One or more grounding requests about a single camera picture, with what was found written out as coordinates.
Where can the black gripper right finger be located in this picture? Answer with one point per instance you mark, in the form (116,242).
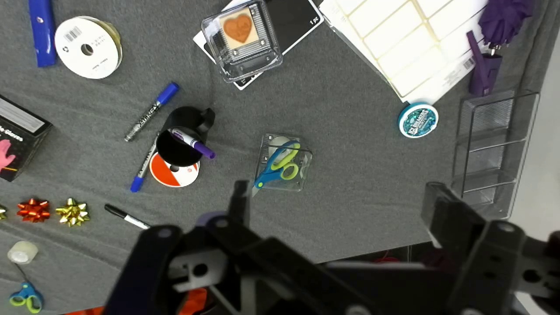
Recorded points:
(452,220)

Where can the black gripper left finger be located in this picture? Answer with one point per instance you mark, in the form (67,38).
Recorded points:
(240,202)

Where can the clear drinking glass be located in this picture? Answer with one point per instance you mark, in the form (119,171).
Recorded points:
(280,167)

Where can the small clear plastic tray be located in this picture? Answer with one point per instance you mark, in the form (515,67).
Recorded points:
(303,176)

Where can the orange white ribbon spool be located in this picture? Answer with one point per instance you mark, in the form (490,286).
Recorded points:
(175,176)

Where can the purple marker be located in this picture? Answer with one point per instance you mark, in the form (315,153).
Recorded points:
(194,144)

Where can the black cup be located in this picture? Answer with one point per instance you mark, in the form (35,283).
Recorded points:
(186,125)

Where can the teal tape roll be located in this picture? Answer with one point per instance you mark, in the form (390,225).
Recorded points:
(418,120)

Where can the gray table cloth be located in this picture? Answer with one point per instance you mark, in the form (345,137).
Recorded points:
(350,176)

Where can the black white marker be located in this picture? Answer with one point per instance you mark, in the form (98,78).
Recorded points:
(123,214)

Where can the blue capped silver marker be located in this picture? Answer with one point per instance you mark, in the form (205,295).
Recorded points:
(152,111)

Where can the clear box with heart stamp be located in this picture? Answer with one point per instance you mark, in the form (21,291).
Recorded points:
(240,38)

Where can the gold gift bow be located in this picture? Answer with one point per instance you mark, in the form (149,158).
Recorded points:
(2,213)
(72,213)

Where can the white label sheet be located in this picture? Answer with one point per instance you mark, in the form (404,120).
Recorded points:
(403,41)

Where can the purple cloth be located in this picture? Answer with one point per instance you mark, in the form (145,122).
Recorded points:
(501,24)

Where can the red gift bow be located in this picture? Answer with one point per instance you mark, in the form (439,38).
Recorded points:
(33,211)

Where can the black box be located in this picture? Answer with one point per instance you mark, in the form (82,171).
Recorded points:
(23,132)

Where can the blue marker pen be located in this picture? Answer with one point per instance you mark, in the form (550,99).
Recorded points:
(42,32)

